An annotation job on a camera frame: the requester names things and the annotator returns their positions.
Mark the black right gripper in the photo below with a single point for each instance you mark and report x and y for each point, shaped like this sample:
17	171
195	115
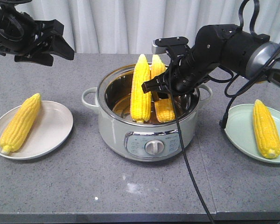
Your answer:
190	69

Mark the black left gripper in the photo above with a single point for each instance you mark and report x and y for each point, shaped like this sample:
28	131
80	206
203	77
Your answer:
32	41

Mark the pale spotted corn cob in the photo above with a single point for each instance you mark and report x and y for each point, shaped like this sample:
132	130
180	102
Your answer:
163	108

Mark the yellow corn cob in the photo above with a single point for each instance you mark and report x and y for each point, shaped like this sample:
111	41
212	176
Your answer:
265	131
140	102
16	132

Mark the white round plate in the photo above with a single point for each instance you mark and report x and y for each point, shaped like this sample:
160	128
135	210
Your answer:
50	129

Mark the green round plate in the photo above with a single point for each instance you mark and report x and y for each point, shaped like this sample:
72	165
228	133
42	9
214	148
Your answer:
239	130

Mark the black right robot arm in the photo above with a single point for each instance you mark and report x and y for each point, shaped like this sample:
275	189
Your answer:
224	46

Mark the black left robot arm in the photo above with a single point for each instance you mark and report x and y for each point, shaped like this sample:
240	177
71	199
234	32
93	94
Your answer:
30	40

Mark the grey pleated curtain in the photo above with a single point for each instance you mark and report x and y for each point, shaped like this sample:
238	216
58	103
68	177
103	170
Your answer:
130	26

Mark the green electric cooking pot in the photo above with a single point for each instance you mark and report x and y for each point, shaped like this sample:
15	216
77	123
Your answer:
149	141

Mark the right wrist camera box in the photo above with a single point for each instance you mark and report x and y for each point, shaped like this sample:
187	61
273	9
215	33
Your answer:
172	45

